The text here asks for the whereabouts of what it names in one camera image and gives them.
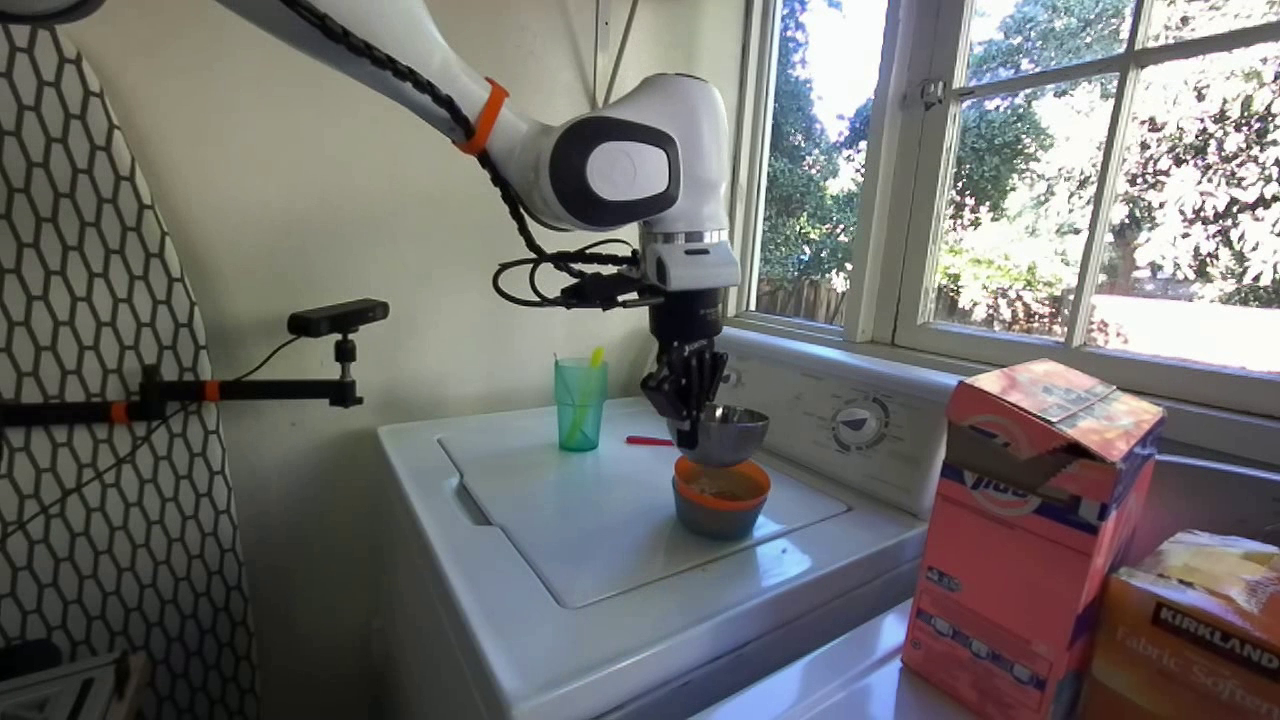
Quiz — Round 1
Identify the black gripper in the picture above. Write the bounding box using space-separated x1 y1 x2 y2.
637 283 736 452

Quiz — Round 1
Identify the orange object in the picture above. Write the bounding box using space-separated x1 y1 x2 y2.
667 452 775 523

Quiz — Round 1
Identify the green translucent plastic cup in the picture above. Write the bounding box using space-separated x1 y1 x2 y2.
552 347 610 458

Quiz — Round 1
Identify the blue plastic bowl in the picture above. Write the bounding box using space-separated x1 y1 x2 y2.
671 491 770 544

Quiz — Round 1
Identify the white washer lid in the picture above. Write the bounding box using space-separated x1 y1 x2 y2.
437 421 854 616

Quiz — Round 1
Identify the washer control dial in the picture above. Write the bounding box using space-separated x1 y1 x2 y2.
828 391 891 458

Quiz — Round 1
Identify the white washing machine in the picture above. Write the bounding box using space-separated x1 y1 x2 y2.
370 323 960 720

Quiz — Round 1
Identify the pink cardboard box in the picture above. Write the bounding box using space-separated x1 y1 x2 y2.
898 358 1172 720

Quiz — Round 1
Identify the Kirkland cardboard box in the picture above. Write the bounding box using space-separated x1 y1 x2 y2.
1072 529 1280 720

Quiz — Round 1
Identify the hexagon pattern ironing board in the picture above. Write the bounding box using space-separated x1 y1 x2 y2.
0 17 261 720

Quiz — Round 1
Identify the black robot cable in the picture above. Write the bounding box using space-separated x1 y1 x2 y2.
271 0 658 317

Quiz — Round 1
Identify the white window frame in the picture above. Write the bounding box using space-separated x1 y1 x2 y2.
721 0 1280 421

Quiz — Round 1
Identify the black exterior camera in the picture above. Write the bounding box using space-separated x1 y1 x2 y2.
283 297 395 342

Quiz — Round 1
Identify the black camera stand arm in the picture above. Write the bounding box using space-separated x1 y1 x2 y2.
0 331 367 431

